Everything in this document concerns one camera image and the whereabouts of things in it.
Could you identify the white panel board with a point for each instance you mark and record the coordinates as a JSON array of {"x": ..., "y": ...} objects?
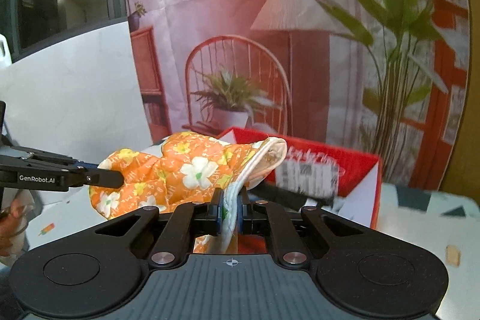
[{"x": 79, "y": 97}]

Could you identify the printed living room backdrop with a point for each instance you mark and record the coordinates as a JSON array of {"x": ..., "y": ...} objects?
[{"x": 384, "y": 76}]

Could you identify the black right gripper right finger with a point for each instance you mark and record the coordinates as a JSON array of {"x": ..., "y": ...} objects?
[{"x": 252, "y": 215}]

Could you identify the red cardboard box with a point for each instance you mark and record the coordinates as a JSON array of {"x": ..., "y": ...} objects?
[{"x": 318, "y": 171}]

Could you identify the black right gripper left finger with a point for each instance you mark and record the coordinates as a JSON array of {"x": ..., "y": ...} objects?
[{"x": 207, "y": 217}]

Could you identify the person's left hand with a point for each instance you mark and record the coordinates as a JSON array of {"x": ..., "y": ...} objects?
[{"x": 12, "y": 229}]

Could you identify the orange floral oven mitt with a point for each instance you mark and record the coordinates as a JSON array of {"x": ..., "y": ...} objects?
[{"x": 189, "y": 168}]

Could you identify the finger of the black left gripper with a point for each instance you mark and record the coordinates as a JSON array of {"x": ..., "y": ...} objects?
[{"x": 92, "y": 175}]

